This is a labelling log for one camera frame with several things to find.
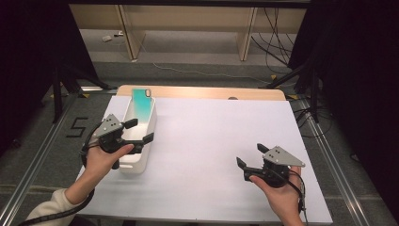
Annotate iridescent phone case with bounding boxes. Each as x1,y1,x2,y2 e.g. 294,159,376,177
131,88,153,125

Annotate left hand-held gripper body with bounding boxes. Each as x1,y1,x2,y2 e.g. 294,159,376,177
90,113,145,170

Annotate person's left hand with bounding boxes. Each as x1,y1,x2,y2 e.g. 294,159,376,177
82,142,136,186

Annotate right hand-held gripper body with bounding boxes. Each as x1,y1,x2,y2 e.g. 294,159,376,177
243,145,306,189

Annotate black floor cables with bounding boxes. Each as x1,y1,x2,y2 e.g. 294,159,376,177
294,106,334,139

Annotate person's right hand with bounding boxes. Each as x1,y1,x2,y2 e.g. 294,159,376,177
248,166,305,218

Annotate aluminium floor rail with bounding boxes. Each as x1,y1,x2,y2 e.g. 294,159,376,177
0,93,80,226
299,98,372,226

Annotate black metal stand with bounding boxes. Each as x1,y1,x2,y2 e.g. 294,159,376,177
258,59,322,124
50,64,119,124

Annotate black curtain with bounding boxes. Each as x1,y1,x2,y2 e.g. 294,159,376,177
287,0,399,218
0,0,99,158

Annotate light wooden desk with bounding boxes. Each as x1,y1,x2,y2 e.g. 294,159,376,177
69,3,307,62

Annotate white plastic storage bin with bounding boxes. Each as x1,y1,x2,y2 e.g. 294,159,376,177
118,95,158,175

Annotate bundle of black cables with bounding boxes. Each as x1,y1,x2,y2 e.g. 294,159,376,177
250,8,302,67

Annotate white table cover sheet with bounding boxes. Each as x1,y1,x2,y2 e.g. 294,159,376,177
74,95,333,225

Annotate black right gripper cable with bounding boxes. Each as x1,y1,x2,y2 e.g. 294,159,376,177
283,169,310,226

